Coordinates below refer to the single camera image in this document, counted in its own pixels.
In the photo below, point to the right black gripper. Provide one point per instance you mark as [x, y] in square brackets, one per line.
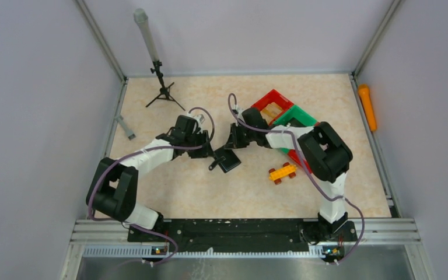
[233, 142]

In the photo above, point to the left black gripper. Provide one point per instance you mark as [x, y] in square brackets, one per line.
[205, 151]

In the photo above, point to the black leather card holder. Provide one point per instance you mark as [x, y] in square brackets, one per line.
[225, 159]

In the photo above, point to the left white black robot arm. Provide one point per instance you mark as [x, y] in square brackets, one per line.
[113, 191]

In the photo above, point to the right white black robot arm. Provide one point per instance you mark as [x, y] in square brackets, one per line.
[320, 150]

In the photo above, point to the red bin with wooden blocks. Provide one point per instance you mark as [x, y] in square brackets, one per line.
[272, 105]

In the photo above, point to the red bin with plastic bags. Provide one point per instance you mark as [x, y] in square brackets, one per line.
[292, 154]

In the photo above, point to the yellow toy brick car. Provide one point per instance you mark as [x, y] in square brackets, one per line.
[288, 170]

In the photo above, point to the green plastic bin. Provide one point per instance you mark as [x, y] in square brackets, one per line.
[296, 117]

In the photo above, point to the small grey tool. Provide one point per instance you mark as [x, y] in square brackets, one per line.
[128, 131]

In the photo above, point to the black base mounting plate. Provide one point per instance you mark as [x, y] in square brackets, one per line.
[243, 235]

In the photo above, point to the orange flashlight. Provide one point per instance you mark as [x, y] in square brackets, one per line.
[364, 95]

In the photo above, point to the black tripod with grey tube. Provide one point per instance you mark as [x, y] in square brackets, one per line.
[142, 21]

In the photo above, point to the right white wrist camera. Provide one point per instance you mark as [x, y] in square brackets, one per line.
[239, 113]

